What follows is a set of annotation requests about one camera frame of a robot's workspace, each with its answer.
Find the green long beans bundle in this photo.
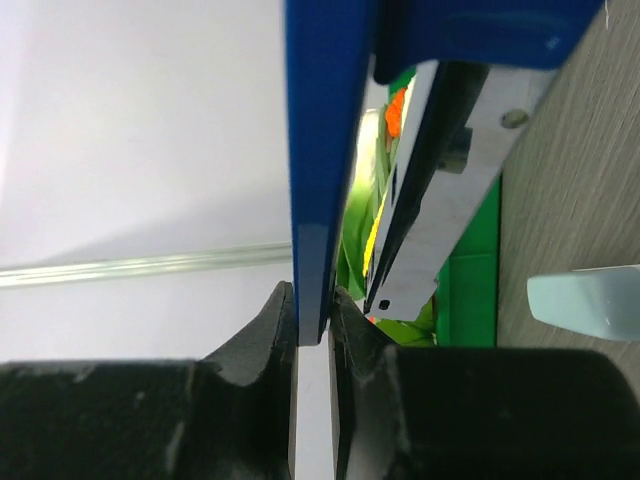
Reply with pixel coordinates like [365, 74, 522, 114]
[375, 133, 399, 203]

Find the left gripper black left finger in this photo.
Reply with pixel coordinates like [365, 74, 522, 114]
[1, 282, 297, 479]

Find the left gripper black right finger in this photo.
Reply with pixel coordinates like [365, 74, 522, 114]
[329, 289, 639, 479]

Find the green plastic tray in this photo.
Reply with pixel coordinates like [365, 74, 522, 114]
[366, 61, 501, 347]

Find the small orange carrot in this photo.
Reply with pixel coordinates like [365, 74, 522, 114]
[385, 87, 407, 139]

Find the dark blue stapler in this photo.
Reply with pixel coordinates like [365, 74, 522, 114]
[284, 1, 603, 346]

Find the upper white bok choy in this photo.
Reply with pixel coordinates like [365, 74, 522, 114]
[336, 109, 386, 301]

